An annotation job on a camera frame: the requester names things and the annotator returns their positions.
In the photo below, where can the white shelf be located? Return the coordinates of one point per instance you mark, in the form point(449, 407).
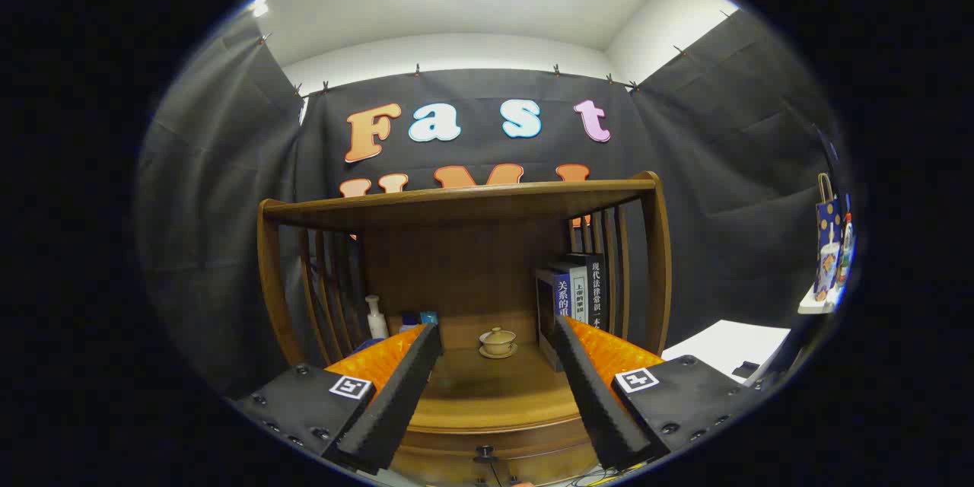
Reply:
point(818, 306)

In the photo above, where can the light spine book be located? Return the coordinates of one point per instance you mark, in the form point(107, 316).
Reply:
point(580, 297)

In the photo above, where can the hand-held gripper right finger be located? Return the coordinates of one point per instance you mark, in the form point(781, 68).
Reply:
point(593, 396)

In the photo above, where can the white pump bottle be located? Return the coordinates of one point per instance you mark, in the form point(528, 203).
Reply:
point(375, 323)

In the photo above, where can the white side cabinet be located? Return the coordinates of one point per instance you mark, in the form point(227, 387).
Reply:
point(723, 342)

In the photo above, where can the beige lidded teacup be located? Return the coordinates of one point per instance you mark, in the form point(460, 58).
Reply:
point(498, 340)

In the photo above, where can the teal bottle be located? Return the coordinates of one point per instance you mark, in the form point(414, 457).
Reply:
point(429, 317)

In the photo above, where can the wooden cabinet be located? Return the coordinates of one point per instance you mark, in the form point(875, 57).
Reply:
point(464, 274)

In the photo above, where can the wooden drawer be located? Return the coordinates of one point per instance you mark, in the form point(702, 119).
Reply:
point(533, 456)

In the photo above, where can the white bottle blue cap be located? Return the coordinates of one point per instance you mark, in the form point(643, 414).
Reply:
point(409, 322)

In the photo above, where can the small colourful bottle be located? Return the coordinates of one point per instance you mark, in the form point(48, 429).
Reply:
point(845, 251)

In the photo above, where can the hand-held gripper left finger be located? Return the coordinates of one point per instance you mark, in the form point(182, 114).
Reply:
point(396, 396)

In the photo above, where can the blue dotted gift bag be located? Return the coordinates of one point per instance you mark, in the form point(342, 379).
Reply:
point(827, 243)

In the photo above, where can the black spine book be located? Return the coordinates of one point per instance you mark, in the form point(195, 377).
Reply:
point(597, 289)

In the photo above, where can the beige saucer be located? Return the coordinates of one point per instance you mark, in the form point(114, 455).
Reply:
point(498, 354)

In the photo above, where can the black backdrop cloth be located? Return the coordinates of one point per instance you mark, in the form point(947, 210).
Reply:
point(723, 167)

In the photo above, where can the blue spine book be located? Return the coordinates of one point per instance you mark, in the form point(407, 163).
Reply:
point(561, 297)

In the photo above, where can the wooden countertop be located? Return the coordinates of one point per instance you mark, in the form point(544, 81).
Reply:
point(494, 392)

